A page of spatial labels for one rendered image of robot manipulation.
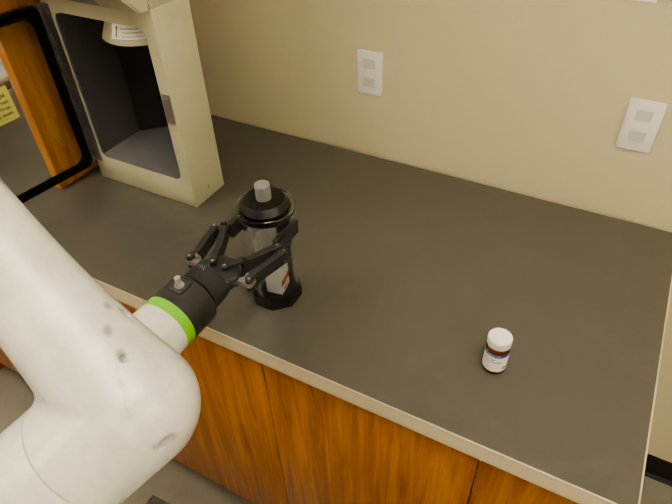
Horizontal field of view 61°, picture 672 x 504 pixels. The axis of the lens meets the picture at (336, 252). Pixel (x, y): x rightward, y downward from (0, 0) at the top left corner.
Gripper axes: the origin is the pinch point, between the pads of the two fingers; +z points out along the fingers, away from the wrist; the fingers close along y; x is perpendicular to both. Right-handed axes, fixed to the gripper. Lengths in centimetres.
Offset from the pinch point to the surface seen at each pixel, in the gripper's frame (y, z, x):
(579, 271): -53, 35, 18
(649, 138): -57, 59, -2
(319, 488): -14, -11, 69
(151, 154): 51, 21, 11
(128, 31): 45, 18, -22
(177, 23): 33.8, 22.1, -24.2
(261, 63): 42, 59, 0
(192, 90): 33.7, 22.4, -9.6
